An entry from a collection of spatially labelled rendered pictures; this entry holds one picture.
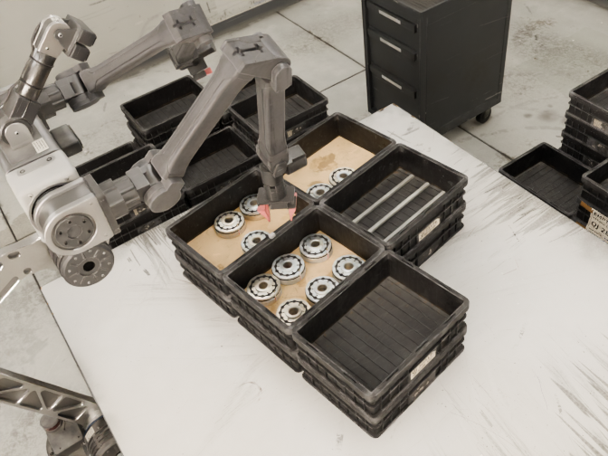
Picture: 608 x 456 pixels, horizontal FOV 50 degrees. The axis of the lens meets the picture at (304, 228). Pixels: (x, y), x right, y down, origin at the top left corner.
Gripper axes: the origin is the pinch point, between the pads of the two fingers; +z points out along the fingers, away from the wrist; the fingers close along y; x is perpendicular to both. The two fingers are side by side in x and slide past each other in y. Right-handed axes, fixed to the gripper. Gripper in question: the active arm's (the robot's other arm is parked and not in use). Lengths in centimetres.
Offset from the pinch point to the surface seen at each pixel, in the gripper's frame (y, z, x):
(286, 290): 0.9, 23.4, 7.8
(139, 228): 75, 65, -65
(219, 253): 23.8, 23.6, -9.1
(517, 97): -117, 105, -200
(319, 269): -9.2, 23.3, -0.2
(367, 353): -23.0, 23.4, 31.0
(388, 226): -31.3, 23.2, -17.1
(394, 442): -29, 36, 51
